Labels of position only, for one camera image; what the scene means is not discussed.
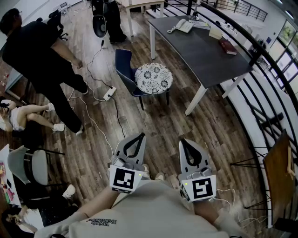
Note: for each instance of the white cluttered table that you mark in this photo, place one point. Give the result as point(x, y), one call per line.
point(5, 176)

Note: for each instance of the beige box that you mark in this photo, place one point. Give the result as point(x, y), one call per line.
point(215, 32)

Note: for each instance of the grey chair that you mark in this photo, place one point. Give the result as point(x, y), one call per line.
point(38, 166)

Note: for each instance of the black office chair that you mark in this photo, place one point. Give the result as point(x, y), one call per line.
point(54, 21)

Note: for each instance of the light wooden stick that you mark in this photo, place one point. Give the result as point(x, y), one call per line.
point(289, 162)

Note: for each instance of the white power strip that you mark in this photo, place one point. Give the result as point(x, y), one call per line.
point(110, 93)

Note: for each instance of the person's left forearm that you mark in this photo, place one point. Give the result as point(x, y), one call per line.
point(97, 204)

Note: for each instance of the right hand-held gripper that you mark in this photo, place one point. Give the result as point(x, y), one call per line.
point(200, 188)

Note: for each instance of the large glass window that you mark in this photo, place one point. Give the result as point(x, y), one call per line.
point(287, 32)

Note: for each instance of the white desk telephone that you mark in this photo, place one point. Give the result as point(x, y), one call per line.
point(185, 25)

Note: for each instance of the black rounded chair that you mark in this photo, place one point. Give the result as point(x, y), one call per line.
point(99, 25)

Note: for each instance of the black straight railing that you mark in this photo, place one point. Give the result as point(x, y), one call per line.
point(249, 9)

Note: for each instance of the brown wooden table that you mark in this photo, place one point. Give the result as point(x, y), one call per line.
point(277, 181)

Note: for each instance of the dark red book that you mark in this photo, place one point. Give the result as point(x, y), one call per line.
point(228, 47)

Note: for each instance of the white paper sheets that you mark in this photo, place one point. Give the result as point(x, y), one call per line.
point(200, 24)

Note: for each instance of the light grey table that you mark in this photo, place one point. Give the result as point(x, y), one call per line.
point(11, 79)

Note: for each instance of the person's right shoe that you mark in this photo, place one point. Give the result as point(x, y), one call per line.
point(160, 176)

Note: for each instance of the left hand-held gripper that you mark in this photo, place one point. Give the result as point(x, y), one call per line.
point(123, 180)

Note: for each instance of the round floral white cushion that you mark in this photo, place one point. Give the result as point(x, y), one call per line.
point(153, 77)

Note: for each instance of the dark grey desk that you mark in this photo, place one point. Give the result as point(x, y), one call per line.
point(205, 55)

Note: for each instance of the black curved railing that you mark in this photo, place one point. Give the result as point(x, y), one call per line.
point(259, 50)

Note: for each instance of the person's beige shirt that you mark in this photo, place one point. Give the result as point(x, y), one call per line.
point(149, 213)

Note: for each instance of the person's right forearm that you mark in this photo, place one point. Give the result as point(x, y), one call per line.
point(206, 210)

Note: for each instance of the dark blue chair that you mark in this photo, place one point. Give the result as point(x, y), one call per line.
point(123, 65)

